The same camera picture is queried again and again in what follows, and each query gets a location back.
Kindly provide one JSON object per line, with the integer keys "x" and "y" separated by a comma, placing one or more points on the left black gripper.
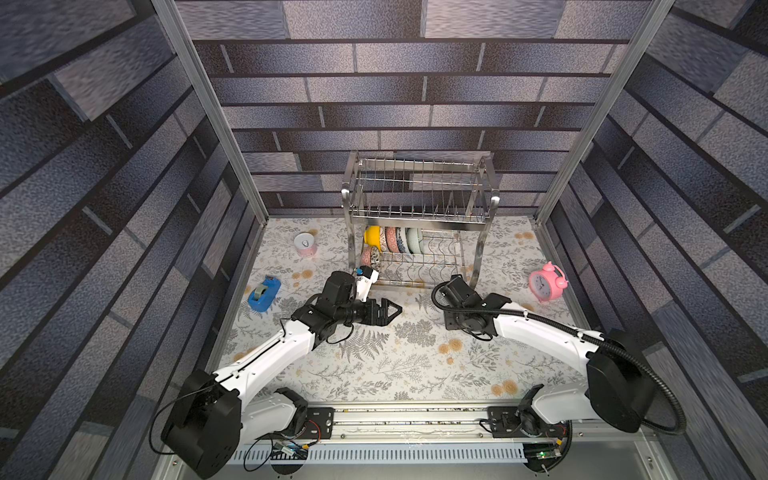
{"x": 372, "y": 306}

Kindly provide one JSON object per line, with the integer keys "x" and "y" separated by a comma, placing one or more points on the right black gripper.
{"x": 455, "y": 288}

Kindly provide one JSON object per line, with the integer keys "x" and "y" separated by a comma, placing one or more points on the pink patterned floral bowl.
{"x": 370, "y": 257}

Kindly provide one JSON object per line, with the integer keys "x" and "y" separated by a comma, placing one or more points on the yellow bowl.
{"x": 372, "y": 236}

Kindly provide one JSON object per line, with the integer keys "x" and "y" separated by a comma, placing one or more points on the brown patterned bowl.
{"x": 391, "y": 239}

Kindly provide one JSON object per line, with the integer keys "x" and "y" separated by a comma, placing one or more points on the dark floral bowl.
{"x": 401, "y": 246}

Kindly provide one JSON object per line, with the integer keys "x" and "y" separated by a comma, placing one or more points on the blue white patterned bowl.
{"x": 404, "y": 240}

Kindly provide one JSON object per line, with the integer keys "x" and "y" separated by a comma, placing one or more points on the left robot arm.
{"x": 237, "y": 384}

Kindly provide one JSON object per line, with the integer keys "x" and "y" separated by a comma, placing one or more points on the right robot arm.
{"x": 614, "y": 384}

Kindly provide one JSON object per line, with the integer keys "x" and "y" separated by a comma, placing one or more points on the stainless steel dish rack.
{"x": 452, "y": 198}

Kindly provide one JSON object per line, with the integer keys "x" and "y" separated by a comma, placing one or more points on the floral tablecloth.
{"x": 415, "y": 358}

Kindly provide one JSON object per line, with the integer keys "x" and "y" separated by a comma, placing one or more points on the pink alarm clock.
{"x": 548, "y": 283}

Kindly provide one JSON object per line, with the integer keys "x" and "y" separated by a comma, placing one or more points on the pink white cup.
{"x": 305, "y": 244}

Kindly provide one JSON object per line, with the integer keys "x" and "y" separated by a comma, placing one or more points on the blue tape dispenser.
{"x": 263, "y": 295}

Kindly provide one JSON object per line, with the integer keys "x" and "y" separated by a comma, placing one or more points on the aluminium front rail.
{"x": 408, "y": 420}

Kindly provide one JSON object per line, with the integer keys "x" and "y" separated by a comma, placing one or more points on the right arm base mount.
{"x": 508, "y": 422}

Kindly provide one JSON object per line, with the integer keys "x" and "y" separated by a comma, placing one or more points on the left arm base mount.
{"x": 312, "y": 423}

